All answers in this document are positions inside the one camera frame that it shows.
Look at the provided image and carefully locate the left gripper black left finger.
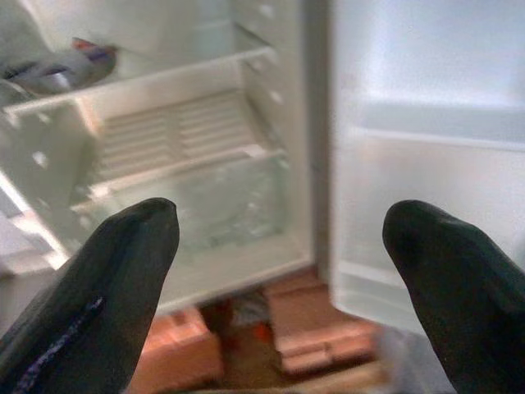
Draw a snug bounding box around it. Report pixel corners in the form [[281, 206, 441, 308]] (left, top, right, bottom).
[[0, 199, 181, 394]]

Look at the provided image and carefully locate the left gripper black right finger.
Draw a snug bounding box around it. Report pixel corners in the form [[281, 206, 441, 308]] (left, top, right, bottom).
[[383, 199, 525, 394]]

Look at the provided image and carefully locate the orange wooden fridge stand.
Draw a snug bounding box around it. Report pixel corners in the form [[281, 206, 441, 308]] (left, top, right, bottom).
[[126, 266, 395, 394]]

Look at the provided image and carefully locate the white ribbed fridge panel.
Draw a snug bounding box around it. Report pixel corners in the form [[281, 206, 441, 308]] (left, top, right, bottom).
[[96, 88, 288, 181]]

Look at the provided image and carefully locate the white fridge door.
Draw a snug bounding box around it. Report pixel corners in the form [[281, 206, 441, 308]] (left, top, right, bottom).
[[327, 0, 525, 333]]

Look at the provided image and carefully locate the white fridge shelf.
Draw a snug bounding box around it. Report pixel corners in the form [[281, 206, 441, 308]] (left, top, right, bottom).
[[3, 45, 276, 120]]

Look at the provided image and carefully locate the white fridge cabinet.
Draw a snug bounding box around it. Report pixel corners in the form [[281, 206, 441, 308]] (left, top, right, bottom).
[[0, 0, 331, 317]]

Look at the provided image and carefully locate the white plastic bag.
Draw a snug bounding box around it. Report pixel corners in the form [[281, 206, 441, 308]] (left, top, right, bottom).
[[375, 323, 442, 394]]

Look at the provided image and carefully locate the clear crisper drawer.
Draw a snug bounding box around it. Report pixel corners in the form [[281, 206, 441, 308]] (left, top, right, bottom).
[[108, 158, 294, 255]]

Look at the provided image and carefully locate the grey foil pouch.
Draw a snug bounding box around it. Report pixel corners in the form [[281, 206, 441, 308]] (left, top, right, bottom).
[[0, 36, 121, 98]]

